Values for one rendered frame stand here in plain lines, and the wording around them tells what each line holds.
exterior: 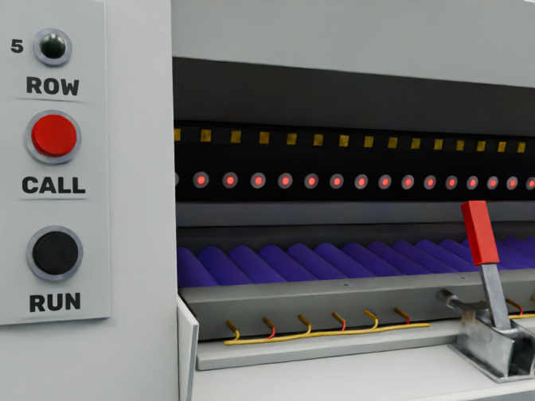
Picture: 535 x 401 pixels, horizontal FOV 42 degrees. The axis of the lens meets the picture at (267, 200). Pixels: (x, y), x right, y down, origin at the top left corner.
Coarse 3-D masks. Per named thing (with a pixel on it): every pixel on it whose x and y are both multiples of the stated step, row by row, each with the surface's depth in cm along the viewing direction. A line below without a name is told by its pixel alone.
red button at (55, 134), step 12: (48, 120) 25; (60, 120) 26; (36, 132) 25; (48, 132) 25; (60, 132) 26; (72, 132) 26; (36, 144) 25; (48, 144) 25; (60, 144) 26; (72, 144) 26; (48, 156) 25; (60, 156) 26
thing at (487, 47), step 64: (192, 0) 30; (256, 0) 31; (320, 0) 32; (384, 0) 33; (448, 0) 35; (512, 0) 36; (320, 64) 33; (384, 64) 34; (448, 64) 36; (512, 64) 37
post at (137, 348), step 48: (144, 0) 28; (144, 48) 28; (144, 96) 28; (144, 144) 27; (144, 192) 27; (144, 240) 27; (144, 288) 27; (0, 336) 25; (48, 336) 25; (96, 336) 26; (144, 336) 27; (0, 384) 25; (48, 384) 25; (96, 384) 26; (144, 384) 27
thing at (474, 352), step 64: (192, 128) 44; (256, 128) 46; (320, 128) 48; (192, 192) 46; (256, 192) 48; (320, 192) 50; (384, 192) 52; (448, 192) 54; (512, 192) 57; (192, 256) 42; (256, 256) 43; (320, 256) 46; (384, 256) 47; (448, 256) 48; (512, 256) 50; (192, 320) 26; (256, 320) 36; (320, 320) 38; (384, 320) 40; (448, 320) 42; (512, 320) 37; (192, 384) 27; (256, 384) 32; (320, 384) 33; (384, 384) 33; (448, 384) 34; (512, 384) 35
